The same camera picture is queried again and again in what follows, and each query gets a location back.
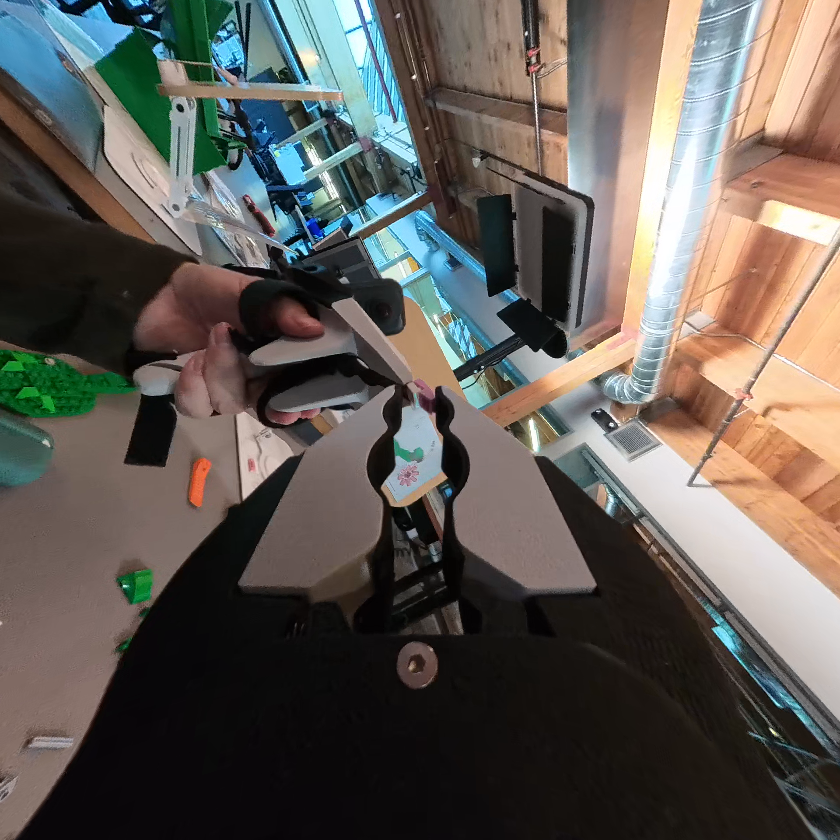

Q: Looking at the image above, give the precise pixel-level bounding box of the wooden ceiling beam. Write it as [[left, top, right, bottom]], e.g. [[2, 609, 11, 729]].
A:
[[482, 338, 637, 427]]

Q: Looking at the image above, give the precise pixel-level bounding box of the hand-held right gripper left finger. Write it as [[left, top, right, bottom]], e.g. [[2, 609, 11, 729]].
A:
[[238, 386, 404, 631]]

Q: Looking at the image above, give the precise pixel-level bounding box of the person's left hand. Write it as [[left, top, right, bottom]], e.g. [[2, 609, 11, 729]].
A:
[[133, 262, 327, 427]]

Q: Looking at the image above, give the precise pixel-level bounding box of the teal case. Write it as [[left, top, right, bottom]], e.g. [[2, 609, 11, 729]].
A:
[[0, 410, 55, 487]]

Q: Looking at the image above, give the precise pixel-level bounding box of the large green board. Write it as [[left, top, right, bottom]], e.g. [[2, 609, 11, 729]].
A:
[[98, 0, 231, 175]]

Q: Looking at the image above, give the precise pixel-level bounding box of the grey desk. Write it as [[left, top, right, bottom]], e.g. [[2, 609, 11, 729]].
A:
[[0, 367, 296, 840]]

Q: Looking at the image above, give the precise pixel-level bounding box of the wall air vent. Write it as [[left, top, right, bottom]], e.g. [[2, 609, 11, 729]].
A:
[[604, 420, 664, 462]]

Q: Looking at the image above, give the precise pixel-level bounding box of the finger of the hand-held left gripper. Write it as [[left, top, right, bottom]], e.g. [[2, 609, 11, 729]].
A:
[[330, 297, 416, 387]]

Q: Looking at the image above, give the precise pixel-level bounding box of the black ceiling-mounted unit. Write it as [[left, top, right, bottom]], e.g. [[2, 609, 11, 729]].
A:
[[476, 174, 595, 358]]

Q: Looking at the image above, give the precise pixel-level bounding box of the group of green toy bricks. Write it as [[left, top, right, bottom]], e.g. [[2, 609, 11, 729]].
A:
[[115, 570, 155, 654]]

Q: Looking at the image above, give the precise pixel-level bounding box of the bright green object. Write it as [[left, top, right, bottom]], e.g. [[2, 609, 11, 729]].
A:
[[0, 350, 135, 417]]

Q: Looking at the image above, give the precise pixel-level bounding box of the silver ceiling duct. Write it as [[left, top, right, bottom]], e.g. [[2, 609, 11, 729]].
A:
[[604, 0, 765, 404]]

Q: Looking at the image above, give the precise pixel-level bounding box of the wood-edged side desk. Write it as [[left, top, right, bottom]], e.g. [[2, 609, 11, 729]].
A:
[[0, 66, 204, 257]]

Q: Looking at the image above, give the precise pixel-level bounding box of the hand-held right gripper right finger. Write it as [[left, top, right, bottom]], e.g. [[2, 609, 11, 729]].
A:
[[433, 386, 598, 634]]

